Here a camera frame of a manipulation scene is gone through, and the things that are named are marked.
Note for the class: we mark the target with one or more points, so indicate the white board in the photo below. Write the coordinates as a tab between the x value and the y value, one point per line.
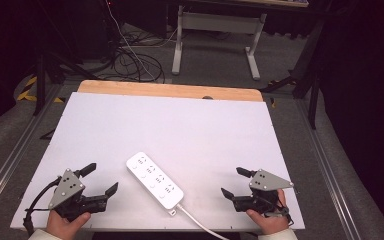
180	133

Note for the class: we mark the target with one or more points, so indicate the wooden table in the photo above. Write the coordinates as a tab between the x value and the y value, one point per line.
146	88

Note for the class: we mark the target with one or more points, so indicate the yellow and black floor tape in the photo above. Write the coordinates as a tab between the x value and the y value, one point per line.
30	83

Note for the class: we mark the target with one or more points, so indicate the black metal stand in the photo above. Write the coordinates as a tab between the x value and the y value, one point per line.
313	100
40	83

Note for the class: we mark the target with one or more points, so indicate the white metal table frame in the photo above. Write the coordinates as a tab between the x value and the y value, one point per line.
213	21

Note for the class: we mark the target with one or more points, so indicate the person's right hand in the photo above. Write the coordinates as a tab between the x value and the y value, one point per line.
271	222

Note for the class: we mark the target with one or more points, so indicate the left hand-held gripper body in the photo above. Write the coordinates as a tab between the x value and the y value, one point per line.
67	188

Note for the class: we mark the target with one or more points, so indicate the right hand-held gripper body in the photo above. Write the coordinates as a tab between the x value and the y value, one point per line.
266	181

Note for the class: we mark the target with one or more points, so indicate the person's left hand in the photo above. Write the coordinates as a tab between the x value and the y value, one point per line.
63	226

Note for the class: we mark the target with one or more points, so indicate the white power strip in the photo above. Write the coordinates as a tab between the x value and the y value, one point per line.
155	181

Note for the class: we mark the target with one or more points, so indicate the metal floor rail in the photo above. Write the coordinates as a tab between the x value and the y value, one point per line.
330	180
10	163

